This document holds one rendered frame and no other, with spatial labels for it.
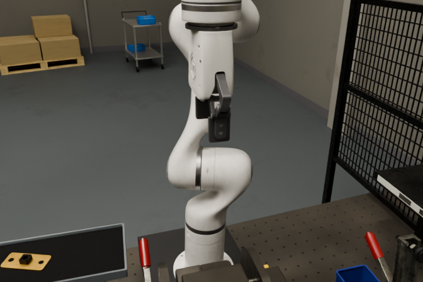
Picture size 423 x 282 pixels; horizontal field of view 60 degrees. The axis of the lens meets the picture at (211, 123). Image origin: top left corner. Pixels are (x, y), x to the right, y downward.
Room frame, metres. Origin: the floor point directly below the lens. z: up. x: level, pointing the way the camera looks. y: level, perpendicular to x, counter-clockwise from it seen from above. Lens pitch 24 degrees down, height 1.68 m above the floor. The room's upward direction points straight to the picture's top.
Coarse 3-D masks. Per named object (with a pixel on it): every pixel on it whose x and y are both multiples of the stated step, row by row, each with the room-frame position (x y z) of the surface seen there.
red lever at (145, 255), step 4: (140, 240) 0.60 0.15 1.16; (144, 240) 0.60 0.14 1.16; (148, 240) 0.61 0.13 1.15; (140, 244) 0.60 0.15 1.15; (144, 244) 0.60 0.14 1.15; (148, 244) 0.60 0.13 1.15; (140, 248) 0.59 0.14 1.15; (144, 248) 0.59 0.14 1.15; (148, 248) 0.59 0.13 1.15; (140, 252) 0.58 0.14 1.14; (144, 252) 0.58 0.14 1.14; (148, 252) 0.58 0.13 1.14; (140, 256) 0.58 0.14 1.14; (144, 256) 0.58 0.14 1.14; (148, 256) 0.58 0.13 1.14; (140, 260) 0.57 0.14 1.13; (144, 260) 0.57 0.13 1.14; (148, 260) 0.57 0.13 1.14; (144, 264) 0.56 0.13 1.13; (148, 264) 0.56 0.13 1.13; (144, 268) 0.56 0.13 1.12; (148, 268) 0.56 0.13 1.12; (144, 272) 0.56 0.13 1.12; (148, 272) 0.56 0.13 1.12; (144, 276) 0.55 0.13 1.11; (148, 276) 0.55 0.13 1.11; (148, 280) 0.54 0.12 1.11
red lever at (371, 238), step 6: (366, 234) 0.64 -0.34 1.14; (372, 234) 0.63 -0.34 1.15; (366, 240) 0.63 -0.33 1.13; (372, 240) 0.62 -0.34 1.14; (372, 246) 0.61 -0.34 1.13; (378, 246) 0.61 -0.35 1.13; (372, 252) 0.61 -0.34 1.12; (378, 252) 0.60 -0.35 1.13; (378, 258) 0.59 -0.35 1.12; (384, 258) 0.59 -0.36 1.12; (378, 264) 0.59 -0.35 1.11; (384, 264) 0.58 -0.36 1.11; (384, 270) 0.57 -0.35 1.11; (384, 276) 0.57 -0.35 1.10; (390, 276) 0.56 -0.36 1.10
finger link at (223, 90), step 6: (216, 72) 0.49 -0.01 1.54; (222, 72) 0.49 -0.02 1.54; (216, 78) 0.49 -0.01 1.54; (222, 78) 0.48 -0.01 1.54; (216, 84) 0.49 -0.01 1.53; (222, 84) 0.47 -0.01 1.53; (222, 90) 0.47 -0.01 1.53; (228, 90) 0.47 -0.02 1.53; (222, 96) 0.46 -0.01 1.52; (228, 96) 0.46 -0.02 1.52; (222, 102) 0.46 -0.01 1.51; (228, 102) 0.46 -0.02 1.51; (222, 108) 0.46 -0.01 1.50
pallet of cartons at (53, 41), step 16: (32, 16) 6.85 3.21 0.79; (48, 16) 6.85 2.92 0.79; (64, 16) 6.85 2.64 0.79; (48, 32) 6.63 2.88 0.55; (64, 32) 6.75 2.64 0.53; (0, 48) 5.86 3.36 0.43; (16, 48) 5.98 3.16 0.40; (32, 48) 6.11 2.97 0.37; (48, 48) 6.23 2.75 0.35; (64, 48) 6.35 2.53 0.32; (0, 64) 5.99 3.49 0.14; (16, 64) 5.95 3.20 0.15; (32, 64) 6.43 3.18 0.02; (80, 64) 6.44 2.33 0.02
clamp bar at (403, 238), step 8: (400, 240) 0.54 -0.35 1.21; (408, 240) 0.54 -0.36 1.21; (416, 240) 0.54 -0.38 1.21; (400, 248) 0.53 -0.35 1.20; (408, 248) 0.54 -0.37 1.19; (416, 248) 0.52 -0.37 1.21; (400, 256) 0.53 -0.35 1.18; (408, 256) 0.54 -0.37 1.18; (416, 256) 0.50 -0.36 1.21; (400, 264) 0.53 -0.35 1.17; (408, 264) 0.53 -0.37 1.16; (416, 264) 0.53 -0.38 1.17; (400, 272) 0.52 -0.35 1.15; (408, 272) 0.53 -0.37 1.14; (416, 272) 0.53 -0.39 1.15; (392, 280) 0.53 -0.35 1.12; (400, 280) 0.52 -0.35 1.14; (408, 280) 0.53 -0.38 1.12; (416, 280) 0.52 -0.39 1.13
